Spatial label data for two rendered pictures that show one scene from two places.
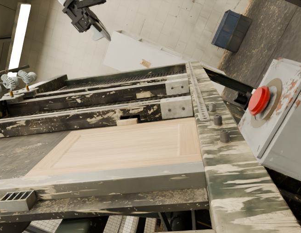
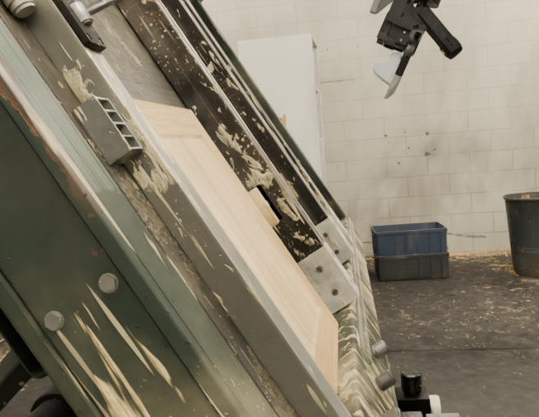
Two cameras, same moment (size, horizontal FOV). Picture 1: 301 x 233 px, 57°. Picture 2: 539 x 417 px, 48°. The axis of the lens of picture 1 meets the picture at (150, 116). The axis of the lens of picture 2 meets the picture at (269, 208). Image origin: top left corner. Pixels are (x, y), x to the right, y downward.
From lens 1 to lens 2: 0.31 m
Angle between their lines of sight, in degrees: 12
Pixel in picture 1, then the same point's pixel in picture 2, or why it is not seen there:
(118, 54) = (271, 64)
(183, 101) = (347, 285)
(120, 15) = (337, 27)
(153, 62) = not seen: hidden behind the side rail
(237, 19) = (436, 252)
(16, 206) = (104, 136)
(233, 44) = (390, 267)
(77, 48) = not seen: outside the picture
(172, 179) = (307, 390)
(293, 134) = not seen: outside the picture
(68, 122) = (196, 89)
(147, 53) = (300, 119)
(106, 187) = (226, 283)
